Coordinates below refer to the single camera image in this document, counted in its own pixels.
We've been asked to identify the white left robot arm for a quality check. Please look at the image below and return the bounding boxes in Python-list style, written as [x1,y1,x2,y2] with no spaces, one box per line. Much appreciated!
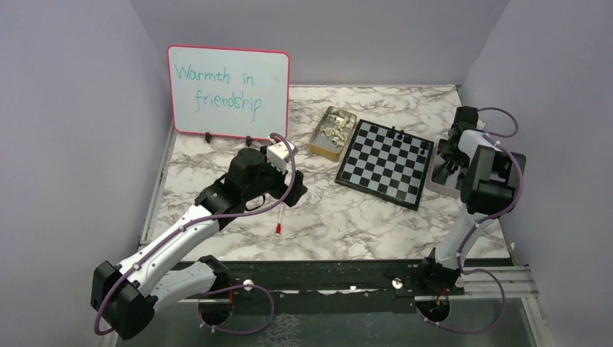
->
[90,142,308,340]

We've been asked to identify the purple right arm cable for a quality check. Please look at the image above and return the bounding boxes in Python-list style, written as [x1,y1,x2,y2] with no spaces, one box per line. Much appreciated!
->
[416,107,524,335]

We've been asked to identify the pink framed whiteboard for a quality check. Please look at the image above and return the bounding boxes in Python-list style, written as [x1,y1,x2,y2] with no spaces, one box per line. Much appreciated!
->
[166,45,291,140]

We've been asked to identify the black and silver chessboard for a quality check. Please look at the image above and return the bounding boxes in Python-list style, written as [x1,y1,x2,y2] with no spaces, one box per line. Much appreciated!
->
[335,119,434,210]

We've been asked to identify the white and red marker pen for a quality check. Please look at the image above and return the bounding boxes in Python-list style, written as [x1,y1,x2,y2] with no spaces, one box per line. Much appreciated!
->
[275,205,284,236]

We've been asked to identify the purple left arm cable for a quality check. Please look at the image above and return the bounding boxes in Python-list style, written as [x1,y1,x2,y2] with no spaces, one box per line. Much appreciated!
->
[94,132,298,336]

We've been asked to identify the pile of white chess pieces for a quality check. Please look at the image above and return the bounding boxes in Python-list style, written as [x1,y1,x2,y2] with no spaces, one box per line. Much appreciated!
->
[320,111,351,147]

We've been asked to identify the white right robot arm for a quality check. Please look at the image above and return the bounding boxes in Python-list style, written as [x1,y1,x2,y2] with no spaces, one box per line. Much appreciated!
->
[417,106,526,295]

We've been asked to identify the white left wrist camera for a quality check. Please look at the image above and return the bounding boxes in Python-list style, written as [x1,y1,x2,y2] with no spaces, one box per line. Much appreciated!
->
[266,141,298,174]

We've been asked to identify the pink tin tray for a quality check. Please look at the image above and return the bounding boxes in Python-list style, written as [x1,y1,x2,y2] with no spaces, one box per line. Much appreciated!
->
[425,139,468,199]

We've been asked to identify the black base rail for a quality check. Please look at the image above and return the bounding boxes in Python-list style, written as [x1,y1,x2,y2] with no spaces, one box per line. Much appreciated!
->
[188,260,464,316]

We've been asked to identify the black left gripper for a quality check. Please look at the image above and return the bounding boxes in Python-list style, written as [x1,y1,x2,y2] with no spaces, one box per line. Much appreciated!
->
[244,147,308,207]

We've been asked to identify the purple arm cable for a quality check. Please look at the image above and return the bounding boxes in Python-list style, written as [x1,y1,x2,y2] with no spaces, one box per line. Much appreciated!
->
[94,132,298,336]
[416,107,524,335]

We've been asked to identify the gold tin tray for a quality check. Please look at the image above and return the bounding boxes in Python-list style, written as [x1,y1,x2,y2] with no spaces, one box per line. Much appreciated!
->
[308,106,358,162]

